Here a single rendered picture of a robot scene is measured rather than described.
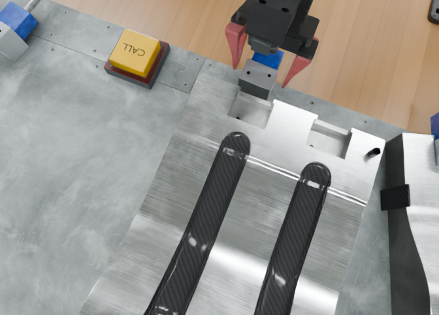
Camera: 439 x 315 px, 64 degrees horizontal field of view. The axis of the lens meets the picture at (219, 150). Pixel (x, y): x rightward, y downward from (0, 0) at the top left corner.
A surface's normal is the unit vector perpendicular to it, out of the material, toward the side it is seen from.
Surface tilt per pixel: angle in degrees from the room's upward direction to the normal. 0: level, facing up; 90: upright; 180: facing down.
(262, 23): 60
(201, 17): 0
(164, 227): 14
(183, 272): 27
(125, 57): 0
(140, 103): 0
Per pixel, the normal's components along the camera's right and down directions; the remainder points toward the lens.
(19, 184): 0.00, -0.25
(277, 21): -0.34, 0.64
